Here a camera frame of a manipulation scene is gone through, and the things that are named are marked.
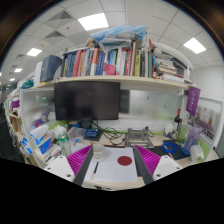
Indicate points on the white paper sheet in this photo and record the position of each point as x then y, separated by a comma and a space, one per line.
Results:
110, 171

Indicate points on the white paper cup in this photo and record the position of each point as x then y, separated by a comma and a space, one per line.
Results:
99, 152

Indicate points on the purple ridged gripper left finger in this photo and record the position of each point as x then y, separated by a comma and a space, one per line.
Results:
79, 162

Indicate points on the grey metal laptop stand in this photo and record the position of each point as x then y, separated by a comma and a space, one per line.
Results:
138, 137

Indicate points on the row of books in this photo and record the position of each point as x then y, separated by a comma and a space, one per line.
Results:
110, 57

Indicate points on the wooden desk shelf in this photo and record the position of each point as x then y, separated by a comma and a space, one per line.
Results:
126, 82

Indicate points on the dark blue box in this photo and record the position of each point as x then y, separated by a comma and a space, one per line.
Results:
49, 66

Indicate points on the black computer monitor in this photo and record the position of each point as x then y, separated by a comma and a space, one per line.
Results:
87, 100

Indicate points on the blue patterned plastic bag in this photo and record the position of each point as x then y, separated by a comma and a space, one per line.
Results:
117, 36

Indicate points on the stack of books right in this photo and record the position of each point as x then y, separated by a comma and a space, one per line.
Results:
166, 66

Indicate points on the tissue box with tissues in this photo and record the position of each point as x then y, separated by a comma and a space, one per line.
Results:
41, 138

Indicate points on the purple transparent water bottle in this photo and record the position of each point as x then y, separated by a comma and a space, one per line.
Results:
192, 139

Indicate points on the purple hanging banner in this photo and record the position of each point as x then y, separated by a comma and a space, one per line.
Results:
192, 100

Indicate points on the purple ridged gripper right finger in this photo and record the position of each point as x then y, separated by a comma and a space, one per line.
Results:
147, 162

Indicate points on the red round coaster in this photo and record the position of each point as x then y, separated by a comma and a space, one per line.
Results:
124, 160

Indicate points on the small black desk device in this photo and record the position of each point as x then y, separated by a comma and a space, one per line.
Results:
93, 134

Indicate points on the clear plastic water bottle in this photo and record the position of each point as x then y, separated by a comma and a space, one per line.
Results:
64, 144

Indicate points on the black pen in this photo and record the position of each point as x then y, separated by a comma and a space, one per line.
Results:
95, 169

